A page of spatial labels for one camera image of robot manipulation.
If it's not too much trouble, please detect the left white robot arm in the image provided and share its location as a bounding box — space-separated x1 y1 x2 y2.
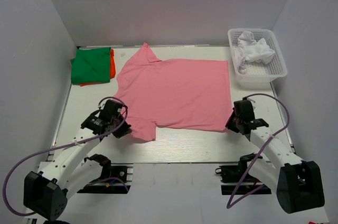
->
23 97 132 222

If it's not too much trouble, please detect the white plastic basket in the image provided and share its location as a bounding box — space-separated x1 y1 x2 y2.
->
228 28 287 85

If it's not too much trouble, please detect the pink t shirt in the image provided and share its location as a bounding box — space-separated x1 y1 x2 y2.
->
115 44 232 142

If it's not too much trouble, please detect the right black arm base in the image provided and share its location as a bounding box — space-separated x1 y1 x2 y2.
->
215 165 262 195

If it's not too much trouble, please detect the orange folded t shirt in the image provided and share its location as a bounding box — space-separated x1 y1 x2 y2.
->
80 49 116 87

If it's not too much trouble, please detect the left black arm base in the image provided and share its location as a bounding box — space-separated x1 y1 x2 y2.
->
78 164 133 194

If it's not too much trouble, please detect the white crumpled t shirt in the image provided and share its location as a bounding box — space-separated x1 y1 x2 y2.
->
234 31 276 74

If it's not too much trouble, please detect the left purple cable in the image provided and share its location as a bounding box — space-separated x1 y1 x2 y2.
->
2 97 130 217

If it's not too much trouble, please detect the green folded t shirt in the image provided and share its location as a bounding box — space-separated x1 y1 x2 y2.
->
70 47 111 85

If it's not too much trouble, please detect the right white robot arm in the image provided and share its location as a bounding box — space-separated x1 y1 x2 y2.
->
222 97 325 213

